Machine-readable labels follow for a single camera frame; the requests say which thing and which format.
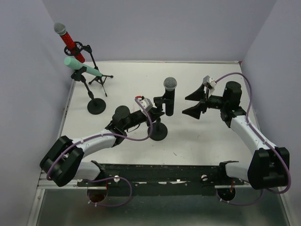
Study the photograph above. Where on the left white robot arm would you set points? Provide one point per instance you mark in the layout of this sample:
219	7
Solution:
63	162

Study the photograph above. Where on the red microphone silver head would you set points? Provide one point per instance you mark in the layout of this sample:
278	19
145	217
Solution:
71	47

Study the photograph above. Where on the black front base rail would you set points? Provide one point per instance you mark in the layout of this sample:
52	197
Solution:
160	180

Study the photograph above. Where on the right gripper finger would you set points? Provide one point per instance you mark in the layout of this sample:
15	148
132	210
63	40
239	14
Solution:
195	111
197	95

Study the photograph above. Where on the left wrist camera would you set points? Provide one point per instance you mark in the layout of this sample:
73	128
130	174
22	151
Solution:
144	103

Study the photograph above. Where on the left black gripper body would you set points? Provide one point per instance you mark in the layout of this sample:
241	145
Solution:
157	108

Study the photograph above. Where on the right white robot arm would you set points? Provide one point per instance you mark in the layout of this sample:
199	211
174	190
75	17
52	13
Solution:
269	165

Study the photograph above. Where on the teal toy microphone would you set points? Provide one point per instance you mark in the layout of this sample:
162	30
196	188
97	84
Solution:
76	65

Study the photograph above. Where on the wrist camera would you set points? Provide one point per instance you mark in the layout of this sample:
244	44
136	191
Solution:
144	103
210	84

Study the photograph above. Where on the black tripod shock-mount stand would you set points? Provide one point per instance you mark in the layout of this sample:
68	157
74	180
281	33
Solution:
88	49

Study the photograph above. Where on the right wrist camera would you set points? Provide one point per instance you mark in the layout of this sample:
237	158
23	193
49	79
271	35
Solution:
210	84

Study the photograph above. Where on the black glitter microphone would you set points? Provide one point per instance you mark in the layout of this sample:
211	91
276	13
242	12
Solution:
169	84

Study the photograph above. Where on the black round-base clip stand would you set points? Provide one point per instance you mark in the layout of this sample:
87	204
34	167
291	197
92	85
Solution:
96	105

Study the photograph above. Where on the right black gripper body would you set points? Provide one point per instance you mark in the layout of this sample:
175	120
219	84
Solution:
203	101

